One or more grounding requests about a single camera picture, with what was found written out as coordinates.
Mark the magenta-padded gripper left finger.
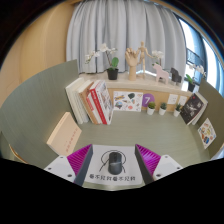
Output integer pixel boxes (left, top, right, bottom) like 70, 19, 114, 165
43, 143, 94, 187

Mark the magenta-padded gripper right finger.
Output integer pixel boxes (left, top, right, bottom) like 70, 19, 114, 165
134, 143, 184, 185

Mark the dark grey computer mouse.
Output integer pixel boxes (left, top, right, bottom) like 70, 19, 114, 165
107, 151, 127, 176

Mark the peach book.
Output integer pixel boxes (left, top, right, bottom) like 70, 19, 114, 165
46, 111, 83, 157

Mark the small plant in white pot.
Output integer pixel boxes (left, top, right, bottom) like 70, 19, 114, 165
172, 103, 183, 118
158, 102, 168, 116
146, 101, 157, 116

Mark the white book with red stripe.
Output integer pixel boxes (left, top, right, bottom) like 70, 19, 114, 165
85, 91, 104, 125

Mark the tan book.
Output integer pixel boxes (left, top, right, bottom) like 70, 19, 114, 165
77, 79, 101, 125

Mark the thick white book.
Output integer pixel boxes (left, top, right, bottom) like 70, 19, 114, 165
65, 77, 90, 125

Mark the round purple sign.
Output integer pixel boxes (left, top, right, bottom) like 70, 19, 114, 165
141, 93, 156, 108

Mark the white sticker sheet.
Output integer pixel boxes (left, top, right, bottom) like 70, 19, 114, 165
112, 90, 144, 113

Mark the red-spined illustrated book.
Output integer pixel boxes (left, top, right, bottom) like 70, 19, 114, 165
89, 79, 114, 126

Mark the colourful sticker sheet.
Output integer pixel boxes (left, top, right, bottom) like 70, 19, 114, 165
197, 117, 217, 150

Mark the dark cover book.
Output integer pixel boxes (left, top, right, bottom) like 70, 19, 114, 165
179, 92, 206, 126

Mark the green desk partition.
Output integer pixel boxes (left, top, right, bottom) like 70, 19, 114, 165
0, 59, 81, 169
196, 78, 224, 159

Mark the large orchid in black pot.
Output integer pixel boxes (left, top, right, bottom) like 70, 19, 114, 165
185, 63, 206, 93

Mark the pink horse figure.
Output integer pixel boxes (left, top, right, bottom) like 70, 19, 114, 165
152, 63, 170, 85

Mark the dark horse figure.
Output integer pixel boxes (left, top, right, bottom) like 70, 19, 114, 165
170, 67, 183, 84

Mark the white orchid in black pot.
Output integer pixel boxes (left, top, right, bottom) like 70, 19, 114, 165
84, 43, 120, 81

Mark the wooden hand model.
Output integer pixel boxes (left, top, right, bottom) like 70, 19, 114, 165
125, 47, 140, 82

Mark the wooden mannequin figure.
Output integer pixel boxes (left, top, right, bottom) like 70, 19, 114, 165
137, 41, 151, 80

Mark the white orchid behind horses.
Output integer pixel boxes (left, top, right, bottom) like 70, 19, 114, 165
150, 49, 165, 68

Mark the grey curtain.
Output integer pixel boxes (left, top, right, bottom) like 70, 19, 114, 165
65, 0, 187, 83

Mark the white wall socket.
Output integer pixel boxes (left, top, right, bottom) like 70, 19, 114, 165
177, 95, 188, 107
167, 93, 179, 105

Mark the window with dark frame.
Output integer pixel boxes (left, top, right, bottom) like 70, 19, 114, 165
173, 14, 224, 98

